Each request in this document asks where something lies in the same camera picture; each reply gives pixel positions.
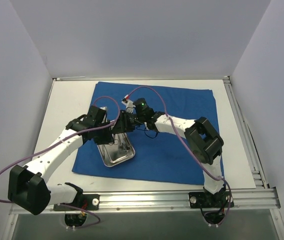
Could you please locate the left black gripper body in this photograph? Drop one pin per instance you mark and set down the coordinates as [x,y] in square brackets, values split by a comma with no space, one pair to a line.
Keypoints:
[104,136]

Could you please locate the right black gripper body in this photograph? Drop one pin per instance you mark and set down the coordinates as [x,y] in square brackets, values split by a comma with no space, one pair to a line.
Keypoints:
[121,122]

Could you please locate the steel instrument tray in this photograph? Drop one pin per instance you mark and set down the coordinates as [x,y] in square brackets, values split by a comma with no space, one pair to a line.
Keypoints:
[111,155]

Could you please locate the blue surgical cloth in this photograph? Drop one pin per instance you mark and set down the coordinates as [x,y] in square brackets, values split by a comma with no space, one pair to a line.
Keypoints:
[159,158]

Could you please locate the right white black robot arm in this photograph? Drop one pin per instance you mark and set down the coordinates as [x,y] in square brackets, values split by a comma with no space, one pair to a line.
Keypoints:
[201,138]

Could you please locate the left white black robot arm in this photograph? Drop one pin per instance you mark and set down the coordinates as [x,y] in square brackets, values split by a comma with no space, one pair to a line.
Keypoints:
[28,185]

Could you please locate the steel clamp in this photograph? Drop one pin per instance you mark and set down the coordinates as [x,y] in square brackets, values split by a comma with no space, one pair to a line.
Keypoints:
[125,145]

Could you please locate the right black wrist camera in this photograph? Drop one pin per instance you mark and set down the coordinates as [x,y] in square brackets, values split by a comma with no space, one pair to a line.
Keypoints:
[139,106]

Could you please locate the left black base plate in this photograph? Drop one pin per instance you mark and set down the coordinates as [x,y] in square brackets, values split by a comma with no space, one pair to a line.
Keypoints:
[88,202]

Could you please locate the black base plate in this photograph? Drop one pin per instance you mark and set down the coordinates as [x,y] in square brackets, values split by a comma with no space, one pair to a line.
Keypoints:
[206,200]
[88,202]

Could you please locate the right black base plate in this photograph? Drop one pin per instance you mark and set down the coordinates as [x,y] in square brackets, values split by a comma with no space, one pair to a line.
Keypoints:
[206,200]

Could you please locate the aluminium right side rail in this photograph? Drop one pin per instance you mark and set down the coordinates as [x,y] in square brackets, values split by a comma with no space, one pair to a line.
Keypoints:
[247,140]

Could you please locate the aluminium rail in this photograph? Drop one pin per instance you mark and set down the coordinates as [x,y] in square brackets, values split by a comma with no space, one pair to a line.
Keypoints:
[247,140]
[179,200]

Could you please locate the aluminium front rail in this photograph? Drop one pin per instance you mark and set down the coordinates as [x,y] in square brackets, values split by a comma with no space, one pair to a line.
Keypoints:
[179,200]

